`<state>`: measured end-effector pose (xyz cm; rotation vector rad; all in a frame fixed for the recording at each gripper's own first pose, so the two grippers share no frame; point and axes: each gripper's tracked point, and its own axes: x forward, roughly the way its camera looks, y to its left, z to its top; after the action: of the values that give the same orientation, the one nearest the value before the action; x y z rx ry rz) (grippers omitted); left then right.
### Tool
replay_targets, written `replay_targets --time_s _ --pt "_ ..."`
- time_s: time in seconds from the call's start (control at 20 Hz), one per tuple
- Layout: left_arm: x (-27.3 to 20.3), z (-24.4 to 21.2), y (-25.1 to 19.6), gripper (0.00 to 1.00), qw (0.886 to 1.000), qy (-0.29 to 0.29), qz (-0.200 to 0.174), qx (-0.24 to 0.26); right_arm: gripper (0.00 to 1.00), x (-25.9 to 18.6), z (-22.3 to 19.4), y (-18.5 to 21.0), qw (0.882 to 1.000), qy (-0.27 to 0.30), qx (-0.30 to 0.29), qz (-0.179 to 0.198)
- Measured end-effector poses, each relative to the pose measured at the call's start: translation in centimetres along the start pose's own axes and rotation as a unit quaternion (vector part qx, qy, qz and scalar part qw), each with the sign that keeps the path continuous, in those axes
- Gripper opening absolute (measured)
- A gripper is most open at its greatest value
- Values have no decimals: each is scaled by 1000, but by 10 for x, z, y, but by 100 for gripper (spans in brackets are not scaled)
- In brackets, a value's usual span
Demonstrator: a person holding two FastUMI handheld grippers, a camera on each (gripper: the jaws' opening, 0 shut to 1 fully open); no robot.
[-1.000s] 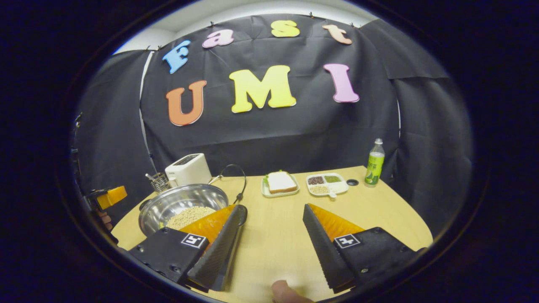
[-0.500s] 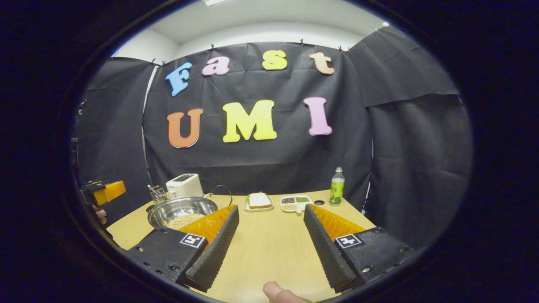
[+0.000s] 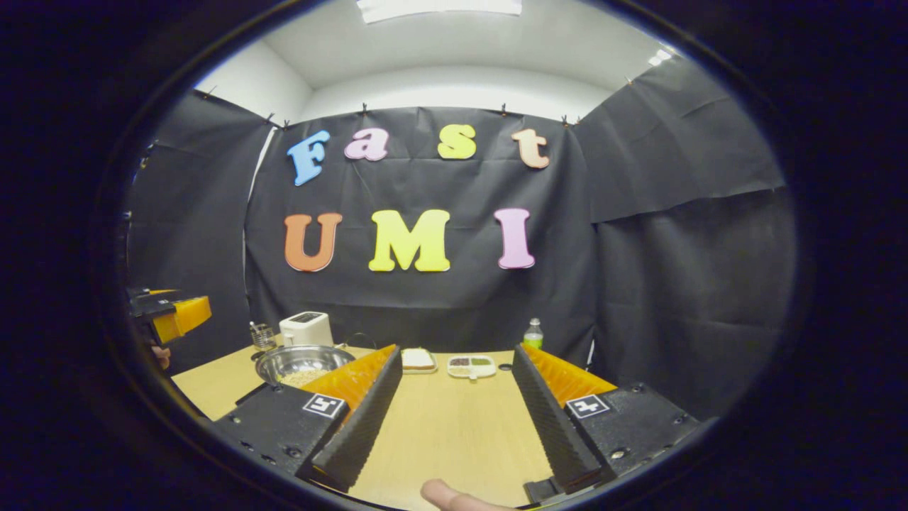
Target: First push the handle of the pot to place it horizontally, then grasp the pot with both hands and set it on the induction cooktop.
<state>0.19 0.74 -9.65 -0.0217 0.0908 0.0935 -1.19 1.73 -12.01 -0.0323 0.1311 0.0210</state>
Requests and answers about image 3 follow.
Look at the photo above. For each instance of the white plate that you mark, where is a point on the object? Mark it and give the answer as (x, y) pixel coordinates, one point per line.
(418, 370)

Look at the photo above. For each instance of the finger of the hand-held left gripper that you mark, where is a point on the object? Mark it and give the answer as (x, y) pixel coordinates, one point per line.
(184, 316)

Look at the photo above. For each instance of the white toaster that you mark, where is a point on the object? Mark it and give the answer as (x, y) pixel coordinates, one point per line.
(306, 330)

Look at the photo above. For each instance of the black backdrop cloth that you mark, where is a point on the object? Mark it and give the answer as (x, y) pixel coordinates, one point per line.
(425, 298)

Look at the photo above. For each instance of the large ceiling light panel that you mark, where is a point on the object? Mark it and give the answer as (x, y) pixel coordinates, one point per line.
(440, 8)

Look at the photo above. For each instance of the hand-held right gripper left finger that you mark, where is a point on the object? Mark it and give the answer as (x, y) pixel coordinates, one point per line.
(362, 433)

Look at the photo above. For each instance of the black induction cooktop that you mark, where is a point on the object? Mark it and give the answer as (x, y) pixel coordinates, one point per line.
(250, 394)

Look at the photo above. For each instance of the white divided bean tray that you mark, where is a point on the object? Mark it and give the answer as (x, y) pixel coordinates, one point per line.
(472, 369)

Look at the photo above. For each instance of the pile of soybeans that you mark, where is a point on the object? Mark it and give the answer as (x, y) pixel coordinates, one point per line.
(301, 376)

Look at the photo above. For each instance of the small ceiling light panel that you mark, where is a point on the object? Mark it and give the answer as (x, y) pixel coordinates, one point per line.
(661, 57)

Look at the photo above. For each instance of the green tea bottle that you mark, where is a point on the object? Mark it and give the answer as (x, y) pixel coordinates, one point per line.
(533, 337)

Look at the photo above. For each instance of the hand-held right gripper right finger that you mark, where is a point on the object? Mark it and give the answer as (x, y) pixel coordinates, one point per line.
(550, 426)

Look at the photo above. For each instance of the sandwich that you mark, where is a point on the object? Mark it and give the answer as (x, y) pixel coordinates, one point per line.
(418, 358)

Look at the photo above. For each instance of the stainless steel pot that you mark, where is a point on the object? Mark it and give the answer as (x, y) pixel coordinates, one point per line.
(298, 357)

